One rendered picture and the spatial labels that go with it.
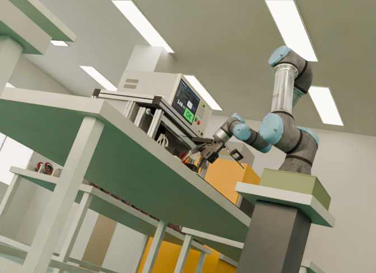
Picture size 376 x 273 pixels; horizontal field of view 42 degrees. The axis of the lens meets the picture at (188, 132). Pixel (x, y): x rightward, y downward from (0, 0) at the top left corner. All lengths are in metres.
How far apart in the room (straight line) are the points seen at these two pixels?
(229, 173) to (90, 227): 1.90
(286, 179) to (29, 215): 8.90
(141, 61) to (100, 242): 2.59
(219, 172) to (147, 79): 3.79
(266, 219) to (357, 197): 5.85
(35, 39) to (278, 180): 1.14
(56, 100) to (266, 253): 0.96
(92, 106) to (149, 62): 5.52
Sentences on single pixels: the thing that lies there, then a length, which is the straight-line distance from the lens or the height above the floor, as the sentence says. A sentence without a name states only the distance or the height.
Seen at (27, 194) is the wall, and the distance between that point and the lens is 10.57.
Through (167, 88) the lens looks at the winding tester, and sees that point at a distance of 2.64.
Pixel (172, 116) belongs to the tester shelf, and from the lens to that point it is 2.55.
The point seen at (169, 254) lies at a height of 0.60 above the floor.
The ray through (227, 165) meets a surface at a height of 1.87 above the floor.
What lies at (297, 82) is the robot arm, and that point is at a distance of 2.37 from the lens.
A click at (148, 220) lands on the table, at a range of 4.38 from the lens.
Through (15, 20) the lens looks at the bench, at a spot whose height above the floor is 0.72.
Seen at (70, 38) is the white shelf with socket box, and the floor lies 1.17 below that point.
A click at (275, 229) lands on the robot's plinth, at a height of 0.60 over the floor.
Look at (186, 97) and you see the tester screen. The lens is 2.70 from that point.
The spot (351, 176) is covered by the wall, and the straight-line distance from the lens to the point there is 7.91.
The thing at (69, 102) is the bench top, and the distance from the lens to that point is 1.64.
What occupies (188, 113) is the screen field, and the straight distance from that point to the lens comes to 2.74.
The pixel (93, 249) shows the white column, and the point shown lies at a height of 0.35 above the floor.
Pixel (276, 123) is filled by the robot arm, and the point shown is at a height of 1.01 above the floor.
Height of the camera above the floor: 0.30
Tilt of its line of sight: 17 degrees up
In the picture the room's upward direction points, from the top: 19 degrees clockwise
